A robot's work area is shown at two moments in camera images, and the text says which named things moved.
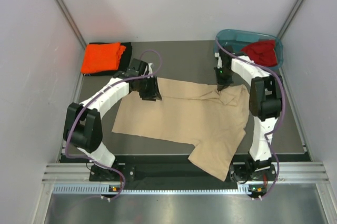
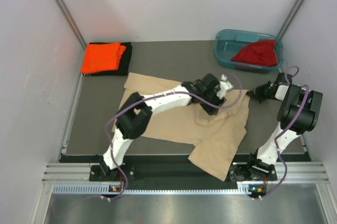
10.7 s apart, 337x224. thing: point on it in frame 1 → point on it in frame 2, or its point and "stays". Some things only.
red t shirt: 262,52 stays
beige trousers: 212,122 stays
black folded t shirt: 126,59 stays
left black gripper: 153,93 → 217,101
